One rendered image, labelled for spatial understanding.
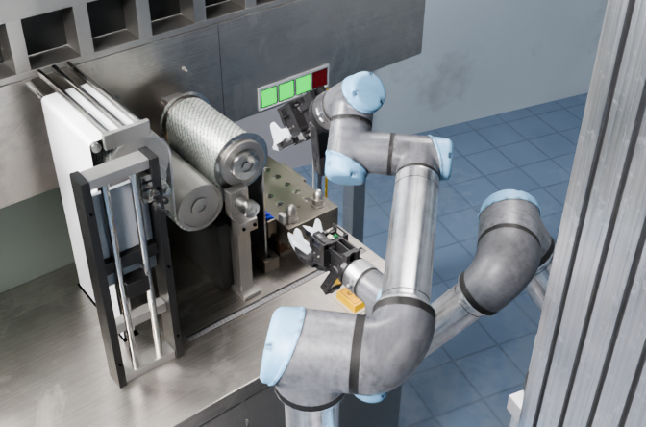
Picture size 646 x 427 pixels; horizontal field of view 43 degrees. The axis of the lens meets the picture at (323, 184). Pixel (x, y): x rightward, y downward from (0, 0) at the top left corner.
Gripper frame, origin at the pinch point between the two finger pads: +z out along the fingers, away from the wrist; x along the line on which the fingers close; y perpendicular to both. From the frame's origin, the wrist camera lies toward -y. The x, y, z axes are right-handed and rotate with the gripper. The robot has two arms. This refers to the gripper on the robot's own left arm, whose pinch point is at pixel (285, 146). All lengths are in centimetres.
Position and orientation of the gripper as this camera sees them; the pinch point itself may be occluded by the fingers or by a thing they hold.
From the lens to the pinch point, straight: 174.5
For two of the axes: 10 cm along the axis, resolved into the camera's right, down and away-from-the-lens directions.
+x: -7.8, 3.5, -5.1
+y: -4.0, -9.2, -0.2
